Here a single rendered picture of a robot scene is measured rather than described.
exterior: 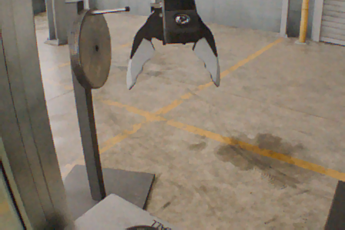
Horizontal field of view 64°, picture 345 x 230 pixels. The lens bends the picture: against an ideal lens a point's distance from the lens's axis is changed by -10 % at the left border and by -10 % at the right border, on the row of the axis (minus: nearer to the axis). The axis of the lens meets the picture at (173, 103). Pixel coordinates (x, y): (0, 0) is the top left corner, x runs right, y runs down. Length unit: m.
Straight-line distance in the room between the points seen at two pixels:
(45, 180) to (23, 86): 0.08
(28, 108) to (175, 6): 0.26
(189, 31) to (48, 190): 0.24
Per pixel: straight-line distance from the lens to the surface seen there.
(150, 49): 0.48
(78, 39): 1.12
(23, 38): 0.22
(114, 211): 0.30
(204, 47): 0.49
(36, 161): 0.25
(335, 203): 0.58
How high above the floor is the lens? 1.10
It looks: 25 degrees down
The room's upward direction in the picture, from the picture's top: straight up
